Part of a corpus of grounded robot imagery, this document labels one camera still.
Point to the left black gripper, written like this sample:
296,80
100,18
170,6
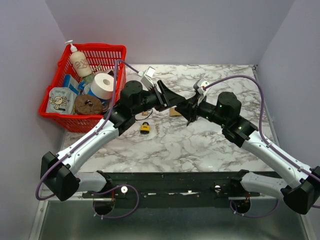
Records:
172,99

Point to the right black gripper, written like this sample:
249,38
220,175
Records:
186,109

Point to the large brass padlock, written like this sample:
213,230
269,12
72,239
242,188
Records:
174,113

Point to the yellow black padlock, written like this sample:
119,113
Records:
145,128

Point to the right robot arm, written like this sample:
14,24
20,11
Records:
298,185

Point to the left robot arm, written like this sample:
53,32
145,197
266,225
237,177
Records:
60,172

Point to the yellow padlock key pair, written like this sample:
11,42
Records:
157,127

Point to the red plastic basket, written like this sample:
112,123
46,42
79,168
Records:
97,54

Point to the brown round item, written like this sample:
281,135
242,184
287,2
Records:
87,104

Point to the cream pump lotion bottle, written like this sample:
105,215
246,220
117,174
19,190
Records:
79,61

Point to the blue white package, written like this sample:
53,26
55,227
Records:
72,84

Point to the grey cartoon pouch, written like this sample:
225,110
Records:
61,101

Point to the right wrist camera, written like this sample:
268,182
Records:
199,88

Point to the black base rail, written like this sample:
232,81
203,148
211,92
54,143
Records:
172,189

